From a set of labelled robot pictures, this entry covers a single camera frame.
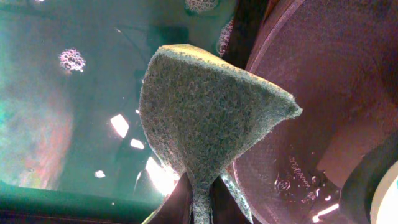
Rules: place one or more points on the round black tray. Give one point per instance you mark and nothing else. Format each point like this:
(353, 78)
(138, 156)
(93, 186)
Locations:
(339, 61)

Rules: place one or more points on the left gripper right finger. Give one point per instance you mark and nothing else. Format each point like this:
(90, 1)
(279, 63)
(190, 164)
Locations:
(224, 209)

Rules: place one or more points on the black rectangular water tray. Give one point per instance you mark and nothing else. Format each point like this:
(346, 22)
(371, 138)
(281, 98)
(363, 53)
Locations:
(72, 145)

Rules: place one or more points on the yellow green sponge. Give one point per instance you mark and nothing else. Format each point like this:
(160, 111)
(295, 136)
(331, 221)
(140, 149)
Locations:
(199, 113)

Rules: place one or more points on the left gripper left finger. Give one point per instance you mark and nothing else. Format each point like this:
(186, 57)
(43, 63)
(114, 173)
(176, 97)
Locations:
(177, 207)

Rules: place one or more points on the mint green plate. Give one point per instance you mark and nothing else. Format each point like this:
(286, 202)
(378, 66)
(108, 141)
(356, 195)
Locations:
(384, 203)

